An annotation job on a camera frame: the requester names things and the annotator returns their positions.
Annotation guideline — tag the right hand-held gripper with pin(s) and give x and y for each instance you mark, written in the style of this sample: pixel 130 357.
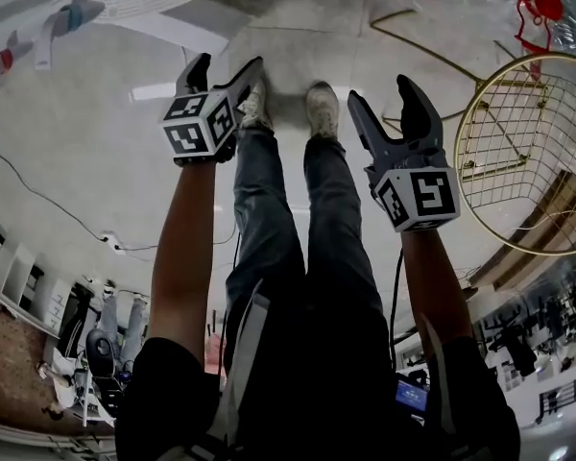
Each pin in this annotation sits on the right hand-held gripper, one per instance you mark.
pixel 427 195

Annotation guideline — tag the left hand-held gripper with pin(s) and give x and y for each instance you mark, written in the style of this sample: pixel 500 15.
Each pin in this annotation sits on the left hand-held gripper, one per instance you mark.
pixel 192 132

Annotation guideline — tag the person's left forearm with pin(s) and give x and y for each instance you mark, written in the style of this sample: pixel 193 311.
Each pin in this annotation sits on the person's left forearm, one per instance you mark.
pixel 182 257

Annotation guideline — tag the person's right forearm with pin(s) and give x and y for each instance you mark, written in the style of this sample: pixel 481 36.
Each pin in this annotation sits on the person's right forearm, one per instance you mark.
pixel 437 291

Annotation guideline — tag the white drawer cabinet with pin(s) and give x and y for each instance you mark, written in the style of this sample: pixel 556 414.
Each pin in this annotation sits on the white drawer cabinet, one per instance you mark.
pixel 26 288

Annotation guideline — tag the person's left white shoe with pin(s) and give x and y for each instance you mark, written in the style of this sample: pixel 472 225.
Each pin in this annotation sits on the person's left white shoe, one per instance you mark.
pixel 256 106

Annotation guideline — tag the person's white shoe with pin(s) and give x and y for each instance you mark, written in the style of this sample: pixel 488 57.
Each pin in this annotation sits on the person's white shoe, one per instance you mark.
pixel 322 111
pixel 256 106

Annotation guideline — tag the person's right white shoe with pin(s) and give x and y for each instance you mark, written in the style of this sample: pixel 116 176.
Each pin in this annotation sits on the person's right white shoe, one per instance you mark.
pixel 322 111

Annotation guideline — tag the person's right jeans leg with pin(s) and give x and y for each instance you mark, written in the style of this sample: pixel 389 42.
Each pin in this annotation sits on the person's right jeans leg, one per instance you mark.
pixel 336 219

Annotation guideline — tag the person's jeans leg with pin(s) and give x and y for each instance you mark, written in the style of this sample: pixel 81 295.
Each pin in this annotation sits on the person's jeans leg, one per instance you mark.
pixel 259 219
pixel 336 219

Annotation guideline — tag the person's left jeans leg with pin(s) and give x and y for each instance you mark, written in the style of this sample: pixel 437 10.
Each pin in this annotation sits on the person's left jeans leg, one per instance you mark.
pixel 259 219

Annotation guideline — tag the white paper plane blue band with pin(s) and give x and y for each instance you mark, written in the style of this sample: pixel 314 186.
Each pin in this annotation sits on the white paper plane blue band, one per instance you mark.
pixel 69 19

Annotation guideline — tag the red paper decoration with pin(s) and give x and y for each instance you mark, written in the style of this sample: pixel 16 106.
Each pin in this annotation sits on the red paper decoration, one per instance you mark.
pixel 540 3

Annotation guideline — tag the white power strip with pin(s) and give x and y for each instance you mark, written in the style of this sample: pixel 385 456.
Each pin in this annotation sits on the white power strip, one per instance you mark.
pixel 112 243

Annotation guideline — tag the white paper plane red band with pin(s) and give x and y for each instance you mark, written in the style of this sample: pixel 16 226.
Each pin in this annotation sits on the white paper plane red band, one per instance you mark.
pixel 7 60

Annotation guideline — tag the black exercise bike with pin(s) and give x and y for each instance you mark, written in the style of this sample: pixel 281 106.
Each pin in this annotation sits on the black exercise bike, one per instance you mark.
pixel 513 344

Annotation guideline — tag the black device with blue screen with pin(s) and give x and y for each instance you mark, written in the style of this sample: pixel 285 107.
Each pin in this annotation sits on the black device with blue screen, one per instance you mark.
pixel 412 395

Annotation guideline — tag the person's black shirt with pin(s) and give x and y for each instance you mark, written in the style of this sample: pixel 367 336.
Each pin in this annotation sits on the person's black shirt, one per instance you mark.
pixel 317 392

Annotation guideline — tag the black office chair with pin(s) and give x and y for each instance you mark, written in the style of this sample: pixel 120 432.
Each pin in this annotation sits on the black office chair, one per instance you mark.
pixel 101 353

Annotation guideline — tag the black railing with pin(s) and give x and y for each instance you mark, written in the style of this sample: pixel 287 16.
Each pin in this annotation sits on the black railing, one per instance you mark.
pixel 568 396

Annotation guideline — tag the gold metal frame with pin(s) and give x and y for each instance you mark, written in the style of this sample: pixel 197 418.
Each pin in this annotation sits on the gold metal frame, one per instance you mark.
pixel 437 51

